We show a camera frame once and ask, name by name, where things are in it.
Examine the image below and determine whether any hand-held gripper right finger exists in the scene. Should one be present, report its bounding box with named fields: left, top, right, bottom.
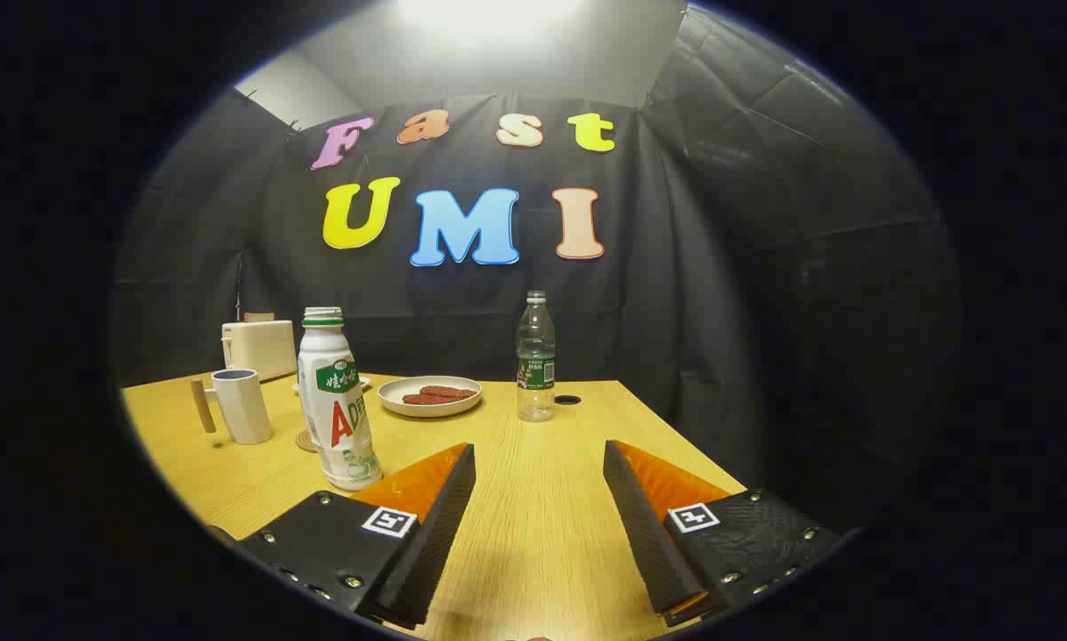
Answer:
left=603, top=439, right=846, bottom=628

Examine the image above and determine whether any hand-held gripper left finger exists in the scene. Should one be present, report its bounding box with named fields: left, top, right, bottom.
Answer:
left=238, top=442, right=477, bottom=629

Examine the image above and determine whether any white juice bottle green label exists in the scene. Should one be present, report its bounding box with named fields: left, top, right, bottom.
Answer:
left=297, top=307, right=384, bottom=491

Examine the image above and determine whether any white cup wooden handle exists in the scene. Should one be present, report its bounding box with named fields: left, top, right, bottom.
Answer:
left=190, top=369, right=274, bottom=446

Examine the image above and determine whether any clear plastic water bottle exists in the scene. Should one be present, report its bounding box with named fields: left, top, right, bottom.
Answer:
left=516, top=290, right=558, bottom=423

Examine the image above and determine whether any wooden table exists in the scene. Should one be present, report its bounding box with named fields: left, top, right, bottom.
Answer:
left=121, top=372, right=748, bottom=641

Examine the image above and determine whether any white round plate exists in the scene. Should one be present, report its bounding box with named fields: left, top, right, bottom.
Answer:
left=378, top=376, right=484, bottom=418

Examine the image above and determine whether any white divided bean dish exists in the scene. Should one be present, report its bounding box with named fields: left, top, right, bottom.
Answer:
left=291, top=376, right=373, bottom=395

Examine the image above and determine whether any cream toaster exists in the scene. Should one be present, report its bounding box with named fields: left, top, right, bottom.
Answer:
left=222, top=320, right=298, bottom=383

